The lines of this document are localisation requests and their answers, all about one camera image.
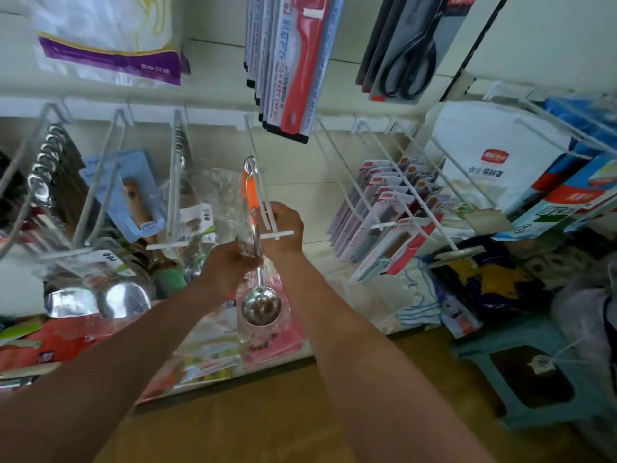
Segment person's left hand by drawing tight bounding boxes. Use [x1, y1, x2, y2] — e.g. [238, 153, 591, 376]
[199, 240, 264, 305]

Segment person's right hand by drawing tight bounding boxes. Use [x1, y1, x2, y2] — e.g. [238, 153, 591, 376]
[251, 199, 307, 267]

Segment orange-handled ladles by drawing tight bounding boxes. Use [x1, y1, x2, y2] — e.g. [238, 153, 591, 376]
[238, 155, 285, 330]

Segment blue card utensil packet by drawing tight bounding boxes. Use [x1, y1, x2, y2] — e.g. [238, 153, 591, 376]
[78, 148, 169, 247]

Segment person's right forearm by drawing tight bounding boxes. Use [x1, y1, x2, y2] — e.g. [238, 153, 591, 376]
[268, 248, 499, 463]

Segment person's left forearm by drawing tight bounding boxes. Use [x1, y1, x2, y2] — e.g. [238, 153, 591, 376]
[0, 282, 235, 463]

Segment hanging steel ladle packets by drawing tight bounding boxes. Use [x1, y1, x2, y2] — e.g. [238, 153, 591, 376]
[168, 123, 244, 278]

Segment yellow white printed packet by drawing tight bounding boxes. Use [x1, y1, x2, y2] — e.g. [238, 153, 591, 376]
[138, 306, 249, 403]

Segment pink printed packets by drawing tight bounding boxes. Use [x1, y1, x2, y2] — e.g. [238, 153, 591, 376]
[235, 258, 312, 369]

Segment row of scissors packets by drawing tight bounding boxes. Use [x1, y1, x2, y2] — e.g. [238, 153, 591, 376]
[326, 157, 456, 286]

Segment blue white cloth packet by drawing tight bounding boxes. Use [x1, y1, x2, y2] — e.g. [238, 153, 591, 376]
[379, 258, 485, 340]

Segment row of hanging flat packets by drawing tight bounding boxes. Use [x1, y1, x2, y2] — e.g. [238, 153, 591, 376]
[243, 0, 348, 145]

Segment yellow purple packet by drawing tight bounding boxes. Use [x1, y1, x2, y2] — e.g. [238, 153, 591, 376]
[422, 234, 557, 321]

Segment white bag red label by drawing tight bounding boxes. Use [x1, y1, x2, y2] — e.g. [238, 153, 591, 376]
[417, 97, 574, 215]

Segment black scissors grey card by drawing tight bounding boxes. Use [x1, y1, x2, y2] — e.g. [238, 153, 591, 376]
[353, 0, 480, 104]

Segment white purple bag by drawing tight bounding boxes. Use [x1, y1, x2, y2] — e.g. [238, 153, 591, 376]
[17, 0, 191, 89]

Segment teal plastic stool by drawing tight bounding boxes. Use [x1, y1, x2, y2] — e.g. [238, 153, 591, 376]
[451, 311, 617, 437]

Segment blue red printed box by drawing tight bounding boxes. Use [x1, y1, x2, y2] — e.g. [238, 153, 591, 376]
[494, 152, 617, 244]

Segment translucent white plastic bag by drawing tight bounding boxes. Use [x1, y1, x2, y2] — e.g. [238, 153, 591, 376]
[548, 253, 617, 461]

